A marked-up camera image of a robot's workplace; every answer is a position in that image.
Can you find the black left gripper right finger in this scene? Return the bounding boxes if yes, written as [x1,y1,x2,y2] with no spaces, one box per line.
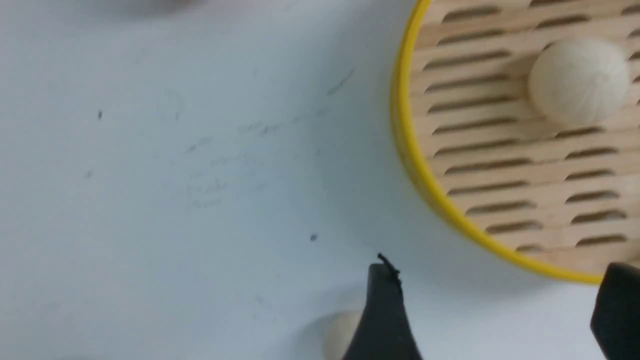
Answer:
[590,263,640,360]

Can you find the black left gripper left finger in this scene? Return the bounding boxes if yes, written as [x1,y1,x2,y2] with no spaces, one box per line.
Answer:
[342,253,423,360]

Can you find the white bun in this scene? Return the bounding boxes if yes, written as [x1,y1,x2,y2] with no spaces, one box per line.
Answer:
[323,310,362,360]
[527,38,631,128]

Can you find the yellow rimmed bamboo steamer tray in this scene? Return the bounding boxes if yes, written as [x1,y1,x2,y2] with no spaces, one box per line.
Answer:
[391,0,640,284]

